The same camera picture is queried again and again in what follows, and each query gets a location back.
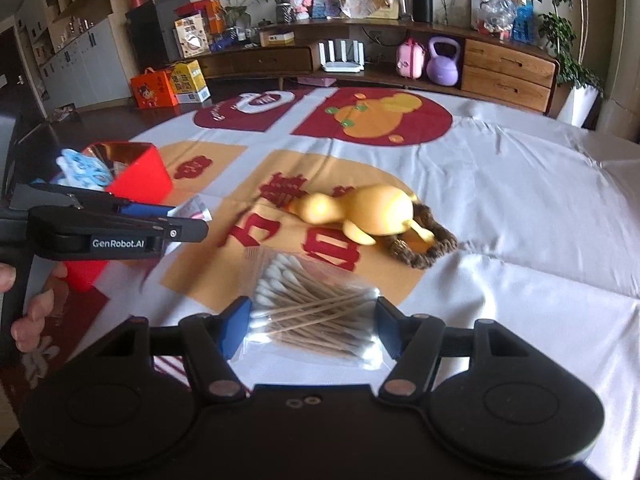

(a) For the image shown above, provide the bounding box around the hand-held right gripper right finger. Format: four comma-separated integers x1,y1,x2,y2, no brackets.
375,296,526,406

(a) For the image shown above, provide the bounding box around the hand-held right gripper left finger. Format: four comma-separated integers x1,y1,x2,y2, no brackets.
107,296,253,402

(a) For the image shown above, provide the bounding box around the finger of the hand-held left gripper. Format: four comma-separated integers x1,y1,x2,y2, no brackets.
12,183,177,219
125,216,210,244

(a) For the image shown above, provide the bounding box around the clear plastic packet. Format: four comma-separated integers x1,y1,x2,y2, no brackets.
167,194,214,222

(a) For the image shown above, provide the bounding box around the red tin box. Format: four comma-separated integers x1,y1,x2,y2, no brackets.
62,141,174,292

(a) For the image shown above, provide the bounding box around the light blue patterned face mask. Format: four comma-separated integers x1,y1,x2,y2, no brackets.
54,148,114,192

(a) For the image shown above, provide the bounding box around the bag of cotton swabs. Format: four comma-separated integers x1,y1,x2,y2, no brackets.
240,250,387,372

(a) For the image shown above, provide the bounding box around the person's left hand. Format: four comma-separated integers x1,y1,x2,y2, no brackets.
0,263,69,356

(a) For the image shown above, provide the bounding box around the orange gift box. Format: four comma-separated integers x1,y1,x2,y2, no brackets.
129,68,180,110

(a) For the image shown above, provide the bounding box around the yellow gourd-shaped toy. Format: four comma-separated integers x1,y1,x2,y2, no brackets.
290,183,437,247

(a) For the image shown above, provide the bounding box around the yellow carton box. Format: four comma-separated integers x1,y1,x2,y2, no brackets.
167,59,211,104

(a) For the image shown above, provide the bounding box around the white sideboard cabinet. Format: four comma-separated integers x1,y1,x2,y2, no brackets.
37,19,134,112

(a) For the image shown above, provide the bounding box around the printed tablecloth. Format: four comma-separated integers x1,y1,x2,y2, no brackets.
20,85,640,461

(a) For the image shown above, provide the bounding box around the white and yellow box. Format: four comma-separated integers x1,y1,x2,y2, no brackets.
173,13,209,59

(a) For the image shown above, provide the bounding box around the black cabinet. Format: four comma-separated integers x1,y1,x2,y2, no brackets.
124,0,191,74

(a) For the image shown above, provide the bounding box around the flat yellow white box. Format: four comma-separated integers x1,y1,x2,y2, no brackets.
258,30,296,47

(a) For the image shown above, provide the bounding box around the small potted plant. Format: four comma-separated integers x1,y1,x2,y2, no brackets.
219,0,256,37

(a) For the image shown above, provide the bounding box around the white router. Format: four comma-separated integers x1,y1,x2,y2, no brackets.
318,38,365,74

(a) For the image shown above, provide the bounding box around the purple kettlebell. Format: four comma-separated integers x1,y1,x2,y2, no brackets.
425,35,461,86

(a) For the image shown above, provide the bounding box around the pink toy suitcase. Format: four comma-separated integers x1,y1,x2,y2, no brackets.
396,37,426,80

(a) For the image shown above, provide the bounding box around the wooden media cabinet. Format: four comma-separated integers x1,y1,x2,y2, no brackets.
199,14,562,117

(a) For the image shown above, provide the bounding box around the white plant pot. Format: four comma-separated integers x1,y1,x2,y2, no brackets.
557,84,602,129

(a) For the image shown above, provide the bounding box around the clear plastic bag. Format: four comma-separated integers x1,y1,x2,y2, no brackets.
472,0,519,37

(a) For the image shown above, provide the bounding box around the tall green plant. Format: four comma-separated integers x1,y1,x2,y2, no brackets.
524,0,607,87

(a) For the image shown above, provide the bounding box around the brown rope ring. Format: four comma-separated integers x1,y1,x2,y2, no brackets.
381,200,459,271

